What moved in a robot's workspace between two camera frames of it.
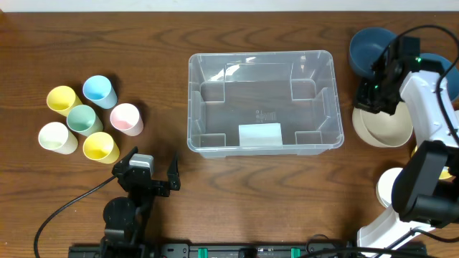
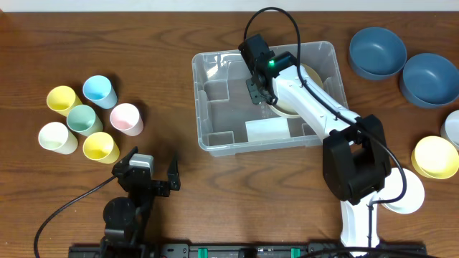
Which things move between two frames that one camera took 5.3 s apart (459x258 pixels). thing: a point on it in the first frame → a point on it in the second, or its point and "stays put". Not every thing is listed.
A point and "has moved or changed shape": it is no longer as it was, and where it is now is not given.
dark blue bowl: [366, 44] stays put
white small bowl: [384, 188] stays put
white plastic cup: [56, 137] stays put
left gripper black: [150, 185] stays put
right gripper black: [370, 101] → [256, 92]
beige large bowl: [382, 130] → [285, 112]
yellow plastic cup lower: [100, 147] stays put
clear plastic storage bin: [247, 104] has moved or changed shape
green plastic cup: [82, 120] stays put
